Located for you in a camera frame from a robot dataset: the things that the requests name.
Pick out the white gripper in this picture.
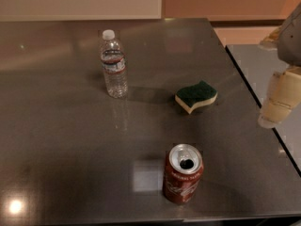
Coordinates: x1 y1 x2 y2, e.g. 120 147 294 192
258 3 301 128

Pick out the clear plastic water bottle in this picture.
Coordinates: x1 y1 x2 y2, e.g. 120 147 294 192
100 29 128 98

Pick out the green and yellow sponge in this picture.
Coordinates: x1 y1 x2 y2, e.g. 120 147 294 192
175 81 218 114

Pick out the grey side table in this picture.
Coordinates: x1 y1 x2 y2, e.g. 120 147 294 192
225 44 301 175

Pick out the red soda can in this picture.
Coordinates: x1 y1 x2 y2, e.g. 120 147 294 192
163 144 204 204

